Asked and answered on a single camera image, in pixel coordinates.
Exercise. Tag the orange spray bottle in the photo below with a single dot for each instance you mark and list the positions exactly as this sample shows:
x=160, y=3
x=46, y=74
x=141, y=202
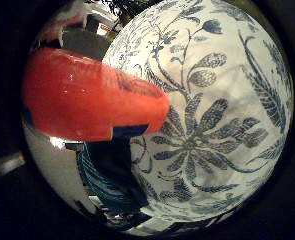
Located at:
x=87, y=100

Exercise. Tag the dark blue striped cloth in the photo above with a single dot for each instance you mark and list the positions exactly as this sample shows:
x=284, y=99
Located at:
x=113, y=173

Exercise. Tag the blue floral white tablecloth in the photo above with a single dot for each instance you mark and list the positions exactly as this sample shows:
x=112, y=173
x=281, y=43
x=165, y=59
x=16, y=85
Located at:
x=227, y=100

